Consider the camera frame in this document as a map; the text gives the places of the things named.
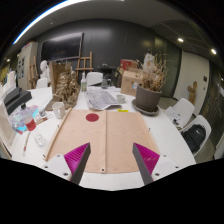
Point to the red box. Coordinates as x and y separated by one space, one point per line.
128 64

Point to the flat round red coaster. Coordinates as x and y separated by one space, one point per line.
92 117

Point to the brown cardboard box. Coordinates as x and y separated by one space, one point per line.
129 83

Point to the translucent plastic sheet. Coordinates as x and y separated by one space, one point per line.
5 130

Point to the black foam blocks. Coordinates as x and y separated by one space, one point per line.
16 100

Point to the white ceramic mug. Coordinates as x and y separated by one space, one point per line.
58 110

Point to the black wall screen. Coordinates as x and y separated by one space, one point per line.
61 46

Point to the grey plant saucer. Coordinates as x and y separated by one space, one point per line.
140 109

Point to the white plastic chair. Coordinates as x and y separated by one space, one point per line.
94 78
41 83
205 123
185 108

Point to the wooden figure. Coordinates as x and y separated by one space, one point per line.
192 93

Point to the golden sculpture on wooden board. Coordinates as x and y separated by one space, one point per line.
66 88

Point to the white cabinet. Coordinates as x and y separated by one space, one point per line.
25 63

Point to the folded newspaper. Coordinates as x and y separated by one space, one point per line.
101 99

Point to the dried plant in grey pot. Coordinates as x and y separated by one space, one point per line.
148 96

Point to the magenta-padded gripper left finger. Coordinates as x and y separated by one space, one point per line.
75 161

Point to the small glass jar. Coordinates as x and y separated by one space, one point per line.
120 99

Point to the white spray bottle green label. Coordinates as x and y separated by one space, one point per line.
84 85

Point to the wooden easel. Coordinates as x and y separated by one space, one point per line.
85 65
33 71

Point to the beige canvas table mat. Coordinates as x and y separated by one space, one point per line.
116 140

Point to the white plaster bust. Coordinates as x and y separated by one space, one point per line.
44 68

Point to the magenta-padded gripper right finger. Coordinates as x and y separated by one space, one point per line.
148 160

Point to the yellow tag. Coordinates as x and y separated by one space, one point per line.
122 110

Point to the white plaster figure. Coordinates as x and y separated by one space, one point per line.
149 60

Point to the black backpack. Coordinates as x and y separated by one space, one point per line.
194 138

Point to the round ceiling spotlight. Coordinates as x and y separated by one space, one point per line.
180 40
213 51

